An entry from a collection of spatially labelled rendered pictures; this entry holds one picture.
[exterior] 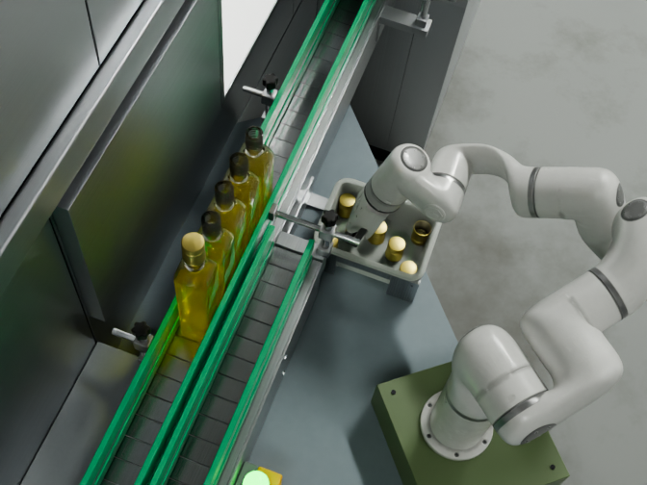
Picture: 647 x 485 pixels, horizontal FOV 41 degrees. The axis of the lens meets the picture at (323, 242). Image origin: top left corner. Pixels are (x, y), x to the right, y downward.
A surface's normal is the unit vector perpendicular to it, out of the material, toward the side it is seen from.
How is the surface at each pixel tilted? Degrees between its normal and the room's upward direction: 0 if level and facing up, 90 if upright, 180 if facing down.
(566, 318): 13
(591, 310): 31
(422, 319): 0
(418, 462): 1
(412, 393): 1
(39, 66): 90
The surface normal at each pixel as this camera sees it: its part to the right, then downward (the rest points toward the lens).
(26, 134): 0.94, 0.33
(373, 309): 0.07, -0.49
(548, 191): -0.51, 0.00
